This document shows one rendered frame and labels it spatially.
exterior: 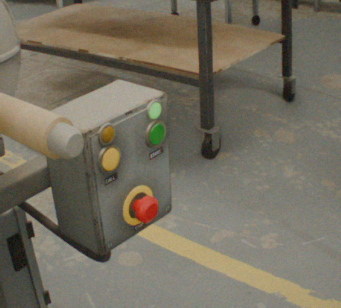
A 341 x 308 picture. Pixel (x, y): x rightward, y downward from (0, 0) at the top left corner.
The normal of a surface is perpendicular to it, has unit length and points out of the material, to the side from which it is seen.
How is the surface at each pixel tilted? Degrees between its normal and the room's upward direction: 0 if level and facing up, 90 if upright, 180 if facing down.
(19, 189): 90
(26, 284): 90
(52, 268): 0
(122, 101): 0
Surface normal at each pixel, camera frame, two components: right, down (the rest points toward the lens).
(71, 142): 0.70, 0.22
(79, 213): -0.65, 0.36
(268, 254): -0.04, -0.89
